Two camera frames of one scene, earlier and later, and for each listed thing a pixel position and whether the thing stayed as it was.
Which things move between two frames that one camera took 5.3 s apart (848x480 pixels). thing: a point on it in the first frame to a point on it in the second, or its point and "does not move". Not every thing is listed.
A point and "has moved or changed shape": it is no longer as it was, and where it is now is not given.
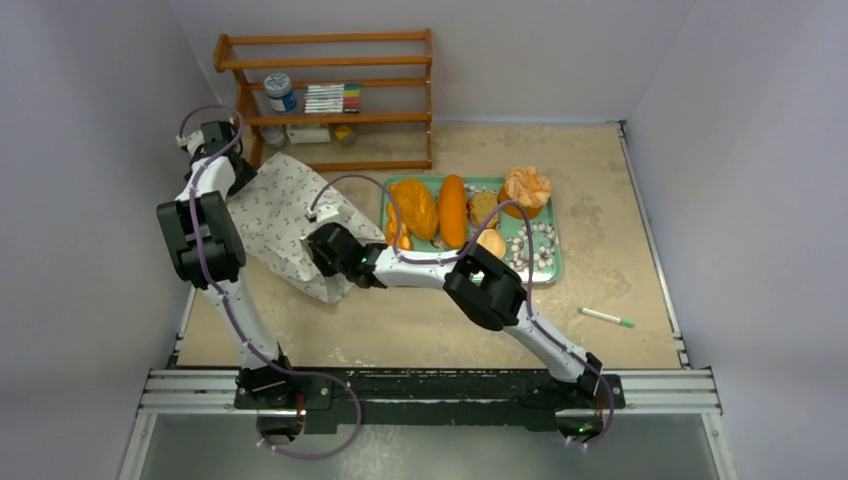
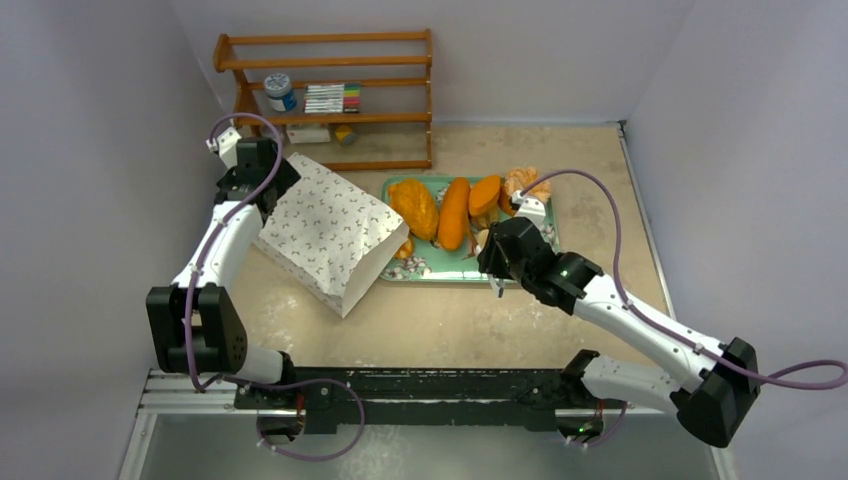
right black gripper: x=321 y=249 to x=496 y=252
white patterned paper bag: x=268 y=220 has moved or changed shape
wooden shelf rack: x=358 y=101 does not move
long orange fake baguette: x=452 y=212 does not move
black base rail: x=365 y=400 does not move
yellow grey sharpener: x=346 y=135 does not move
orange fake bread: x=526 y=186 does not move
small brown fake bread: x=480 y=206 does not move
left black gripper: x=247 y=177 to x=285 y=179
